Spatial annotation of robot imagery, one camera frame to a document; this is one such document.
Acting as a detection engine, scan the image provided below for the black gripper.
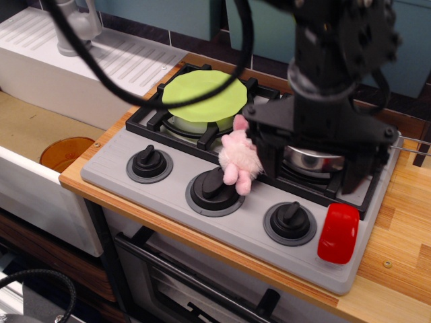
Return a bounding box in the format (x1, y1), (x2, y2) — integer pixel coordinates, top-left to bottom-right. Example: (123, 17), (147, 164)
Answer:
(242, 95), (398, 194)

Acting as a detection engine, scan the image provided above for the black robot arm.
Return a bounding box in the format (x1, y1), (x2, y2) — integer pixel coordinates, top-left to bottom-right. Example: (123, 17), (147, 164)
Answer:
(243, 1), (400, 194)

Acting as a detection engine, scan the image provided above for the red salmon toy block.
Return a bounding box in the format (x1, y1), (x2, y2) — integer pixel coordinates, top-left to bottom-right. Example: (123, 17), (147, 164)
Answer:
(317, 203), (360, 265)

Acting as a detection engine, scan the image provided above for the stainless steel pot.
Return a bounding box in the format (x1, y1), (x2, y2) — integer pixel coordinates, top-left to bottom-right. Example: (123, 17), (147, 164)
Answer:
(282, 131), (431, 174)

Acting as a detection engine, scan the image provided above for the right black stove knob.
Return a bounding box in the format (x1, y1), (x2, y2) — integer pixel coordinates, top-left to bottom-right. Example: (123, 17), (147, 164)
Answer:
(263, 201), (317, 247)

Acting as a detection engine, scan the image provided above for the black stove knob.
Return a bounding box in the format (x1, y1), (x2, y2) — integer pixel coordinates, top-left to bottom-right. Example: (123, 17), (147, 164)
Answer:
(263, 201), (317, 247)
(126, 145), (174, 184)
(185, 167), (245, 217)

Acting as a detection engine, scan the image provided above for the pink plush toy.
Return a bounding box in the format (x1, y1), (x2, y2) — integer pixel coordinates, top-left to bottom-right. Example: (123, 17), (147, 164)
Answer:
(218, 114), (263, 196)

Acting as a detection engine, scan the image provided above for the grey toy stove top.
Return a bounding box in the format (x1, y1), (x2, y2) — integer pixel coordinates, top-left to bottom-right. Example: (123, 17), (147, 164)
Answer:
(81, 108), (399, 294)

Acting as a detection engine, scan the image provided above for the black burner grate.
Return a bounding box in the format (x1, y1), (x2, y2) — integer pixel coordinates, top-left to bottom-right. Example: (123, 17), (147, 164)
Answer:
(126, 64), (383, 219)

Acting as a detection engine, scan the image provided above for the lime green plate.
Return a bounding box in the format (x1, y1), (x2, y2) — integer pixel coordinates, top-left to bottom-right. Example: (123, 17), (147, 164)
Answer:
(162, 69), (248, 122)

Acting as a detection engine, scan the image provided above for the middle black stove knob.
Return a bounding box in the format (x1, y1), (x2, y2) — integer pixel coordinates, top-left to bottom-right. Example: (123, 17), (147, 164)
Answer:
(185, 167), (245, 217)

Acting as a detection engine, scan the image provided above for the left black stove knob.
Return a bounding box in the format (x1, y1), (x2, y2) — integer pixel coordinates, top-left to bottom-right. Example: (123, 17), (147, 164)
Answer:
(126, 145), (174, 184)

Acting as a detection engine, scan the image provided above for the grey toy faucet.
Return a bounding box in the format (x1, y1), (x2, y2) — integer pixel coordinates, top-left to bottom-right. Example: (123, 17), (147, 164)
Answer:
(54, 0), (102, 57)

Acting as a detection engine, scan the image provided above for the white toy sink unit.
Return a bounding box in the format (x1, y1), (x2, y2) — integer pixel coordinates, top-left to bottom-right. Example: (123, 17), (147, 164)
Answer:
(0, 6), (189, 258)

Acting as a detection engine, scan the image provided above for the oven door with handle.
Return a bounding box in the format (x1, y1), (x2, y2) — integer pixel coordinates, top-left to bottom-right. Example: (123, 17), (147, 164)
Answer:
(112, 227), (342, 322)

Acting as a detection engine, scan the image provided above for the black cable lower left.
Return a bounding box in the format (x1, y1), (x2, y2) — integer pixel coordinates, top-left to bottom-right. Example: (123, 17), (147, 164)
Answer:
(0, 268), (77, 323)

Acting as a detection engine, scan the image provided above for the black braided cable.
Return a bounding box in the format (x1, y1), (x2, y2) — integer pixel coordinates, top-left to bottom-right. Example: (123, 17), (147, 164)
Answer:
(40, 0), (254, 109)

